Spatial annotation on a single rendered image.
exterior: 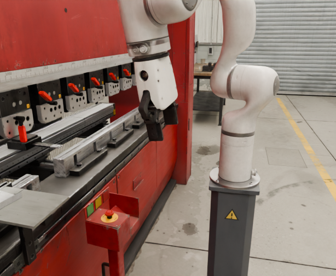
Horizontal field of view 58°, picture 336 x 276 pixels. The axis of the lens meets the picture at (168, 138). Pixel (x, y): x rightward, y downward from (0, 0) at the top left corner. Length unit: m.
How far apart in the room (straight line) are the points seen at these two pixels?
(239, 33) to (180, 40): 1.97
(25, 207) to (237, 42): 0.84
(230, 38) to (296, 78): 7.63
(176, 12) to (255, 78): 0.54
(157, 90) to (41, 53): 0.82
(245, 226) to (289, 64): 7.50
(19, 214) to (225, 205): 0.69
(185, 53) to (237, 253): 2.05
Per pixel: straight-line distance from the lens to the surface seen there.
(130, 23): 0.59
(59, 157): 1.54
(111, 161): 1.68
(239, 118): 1.06
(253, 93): 1.03
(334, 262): 2.60
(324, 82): 8.76
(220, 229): 1.23
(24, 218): 1.04
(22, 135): 1.20
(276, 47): 8.46
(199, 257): 2.37
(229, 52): 1.02
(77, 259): 1.55
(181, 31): 2.94
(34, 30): 1.32
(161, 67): 0.60
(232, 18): 0.99
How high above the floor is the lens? 1.52
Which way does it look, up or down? 19 degrees down
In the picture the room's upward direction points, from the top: straight up
